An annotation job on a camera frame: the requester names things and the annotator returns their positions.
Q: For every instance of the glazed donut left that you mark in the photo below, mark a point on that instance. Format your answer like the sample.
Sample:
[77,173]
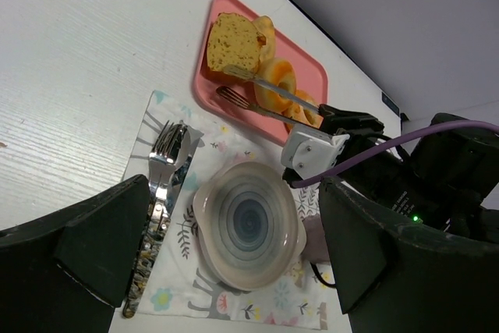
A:
[280,73]

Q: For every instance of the glazed donut right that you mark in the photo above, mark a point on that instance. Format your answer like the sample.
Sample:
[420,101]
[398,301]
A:
[299,113]

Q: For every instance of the yellow bread slice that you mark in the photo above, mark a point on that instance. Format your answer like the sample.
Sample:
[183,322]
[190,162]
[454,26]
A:
[233,40]

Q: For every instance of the glazed donut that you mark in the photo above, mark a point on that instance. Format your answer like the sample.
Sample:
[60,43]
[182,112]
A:
[280,73]
[299,113]

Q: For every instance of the pink rectangular tray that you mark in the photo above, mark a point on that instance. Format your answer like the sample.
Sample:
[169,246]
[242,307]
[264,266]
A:
[311,77]

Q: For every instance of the mauve mug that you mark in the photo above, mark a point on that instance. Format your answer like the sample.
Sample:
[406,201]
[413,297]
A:
[315,250]

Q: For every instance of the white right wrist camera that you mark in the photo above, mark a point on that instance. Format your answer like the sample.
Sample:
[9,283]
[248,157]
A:
[309,152]

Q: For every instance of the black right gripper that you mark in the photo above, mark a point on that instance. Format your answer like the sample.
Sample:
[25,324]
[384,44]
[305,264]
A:
[437,176]

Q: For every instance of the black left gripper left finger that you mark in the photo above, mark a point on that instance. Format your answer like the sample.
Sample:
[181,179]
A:
[69,270]

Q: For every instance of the bread slice behind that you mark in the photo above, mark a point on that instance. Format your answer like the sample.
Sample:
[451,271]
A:
[265,26]

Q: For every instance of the metal fork patterned handle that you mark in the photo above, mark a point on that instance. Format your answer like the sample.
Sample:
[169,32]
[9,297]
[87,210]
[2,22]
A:
[156,224]

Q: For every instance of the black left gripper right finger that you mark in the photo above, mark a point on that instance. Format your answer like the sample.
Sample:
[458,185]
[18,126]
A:
[395,275]

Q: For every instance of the metal spoon patterned handle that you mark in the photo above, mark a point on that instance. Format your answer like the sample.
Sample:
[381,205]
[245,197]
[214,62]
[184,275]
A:
[176,157]

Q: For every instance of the metal tongs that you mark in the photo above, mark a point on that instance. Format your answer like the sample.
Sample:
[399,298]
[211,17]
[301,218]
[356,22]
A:
[238,100]

